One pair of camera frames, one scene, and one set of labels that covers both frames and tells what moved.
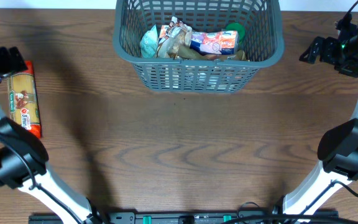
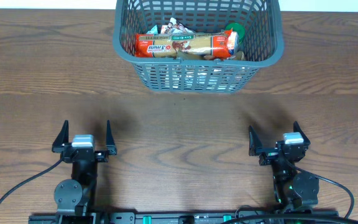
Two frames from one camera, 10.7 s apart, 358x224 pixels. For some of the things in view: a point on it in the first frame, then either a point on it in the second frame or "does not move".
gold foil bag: x=184 y=51 does not move
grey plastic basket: x=264 y=43 does not move
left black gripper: x=14 y=65 to x=102 y=157
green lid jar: x=237 y=27 does not move
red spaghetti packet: x=23 y=98 to x=211 y=45
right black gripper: x=327 y=50 to x=281 y=154
